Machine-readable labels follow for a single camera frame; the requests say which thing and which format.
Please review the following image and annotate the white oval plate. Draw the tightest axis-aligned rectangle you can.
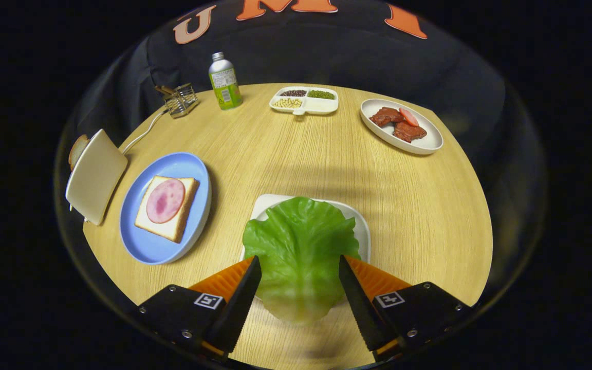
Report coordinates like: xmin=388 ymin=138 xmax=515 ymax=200
xmin=360 ymin=99 xmax=444 ymax=155

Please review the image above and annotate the brown meat piece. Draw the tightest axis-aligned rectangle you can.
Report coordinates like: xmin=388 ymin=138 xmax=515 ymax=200
xmin=369 ymin=107 xmax=404 ymax=127
xmin=393 ymin=121 xmax=428 ymax=143

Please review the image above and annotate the white divided dish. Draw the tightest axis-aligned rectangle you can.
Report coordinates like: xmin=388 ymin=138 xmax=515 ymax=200
xmin=269 ymin=86 xmax=339 ymax=116

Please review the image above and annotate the white square plate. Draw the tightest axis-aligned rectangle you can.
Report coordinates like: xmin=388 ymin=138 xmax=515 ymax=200
xmin=239 ymin=194 xmax=372 ymax=264

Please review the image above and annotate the toasted bread slice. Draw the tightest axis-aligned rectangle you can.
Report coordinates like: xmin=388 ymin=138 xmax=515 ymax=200
xmin=68 ymin=134 xmax=90 ymax=171

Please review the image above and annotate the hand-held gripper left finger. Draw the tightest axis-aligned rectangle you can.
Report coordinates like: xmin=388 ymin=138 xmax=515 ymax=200
xmin=134 ymin=255 xmax=262 ymax=360

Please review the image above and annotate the green lettuce leaf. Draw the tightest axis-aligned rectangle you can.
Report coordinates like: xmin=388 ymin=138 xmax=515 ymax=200
xmin=242 ymin=197 xmax=362 ymax=323

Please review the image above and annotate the wire mesh basket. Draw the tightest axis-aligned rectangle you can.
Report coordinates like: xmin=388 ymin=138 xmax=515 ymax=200
xmin=155 ymin=83 xmax=199 ymax=119

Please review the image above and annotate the pink ham slice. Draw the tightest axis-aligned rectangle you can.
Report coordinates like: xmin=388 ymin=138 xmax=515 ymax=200
xmin=146 ymin=178 xmax=186 ymax=224

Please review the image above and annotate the white toaster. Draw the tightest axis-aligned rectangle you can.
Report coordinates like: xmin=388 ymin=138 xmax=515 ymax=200
xmin=65 ymin=128 xmax=128 ymax=226

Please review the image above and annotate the white bread slice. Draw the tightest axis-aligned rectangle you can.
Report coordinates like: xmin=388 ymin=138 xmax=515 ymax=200
xmin=134 ymin=175 xmax=200 ymax=244

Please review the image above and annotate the green-labelled metal bottle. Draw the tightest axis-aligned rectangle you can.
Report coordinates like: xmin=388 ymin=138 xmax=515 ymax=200
xmin=209 ymin=51 xmax=243 ymax=110

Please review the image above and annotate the white toaster cable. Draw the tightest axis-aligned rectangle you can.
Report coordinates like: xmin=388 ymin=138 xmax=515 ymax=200
xmin=121 ymin=109 xmax=169 ymax=155

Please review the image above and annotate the blue round plate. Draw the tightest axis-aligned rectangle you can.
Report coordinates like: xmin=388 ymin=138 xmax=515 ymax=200
xmin=120 ymin=152 xmax=212 ymax=265

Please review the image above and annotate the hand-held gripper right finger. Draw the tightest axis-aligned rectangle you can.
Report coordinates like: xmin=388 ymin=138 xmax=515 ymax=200
xmin=338 ymin=255 xmax=476 ymax=362

